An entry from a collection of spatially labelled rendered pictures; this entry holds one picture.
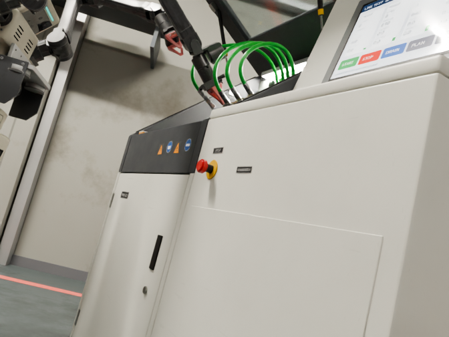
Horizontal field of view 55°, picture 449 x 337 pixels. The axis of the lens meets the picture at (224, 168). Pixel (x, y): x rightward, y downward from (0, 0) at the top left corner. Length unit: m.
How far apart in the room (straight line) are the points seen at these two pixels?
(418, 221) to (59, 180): 3.48
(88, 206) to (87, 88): 1.03
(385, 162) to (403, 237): 0.12
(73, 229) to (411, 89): 3.41
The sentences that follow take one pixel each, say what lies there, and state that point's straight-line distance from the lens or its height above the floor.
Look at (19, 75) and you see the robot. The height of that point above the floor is 0.99.
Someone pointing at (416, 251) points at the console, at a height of 0.69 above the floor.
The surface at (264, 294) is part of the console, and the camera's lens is 0.84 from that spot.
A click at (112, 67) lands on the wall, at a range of 4.07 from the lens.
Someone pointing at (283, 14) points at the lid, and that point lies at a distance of 1.93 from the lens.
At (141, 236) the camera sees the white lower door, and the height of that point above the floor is 0.58.
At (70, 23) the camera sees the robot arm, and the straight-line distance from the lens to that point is 2.11.
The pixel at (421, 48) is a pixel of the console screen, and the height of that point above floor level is 1.17.
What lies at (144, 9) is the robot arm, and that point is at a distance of 2.05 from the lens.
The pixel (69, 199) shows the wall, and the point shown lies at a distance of 3.90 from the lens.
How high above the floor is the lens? 0.64
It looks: 9 degrees up
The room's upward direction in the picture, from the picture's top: 14 degrees clockwise
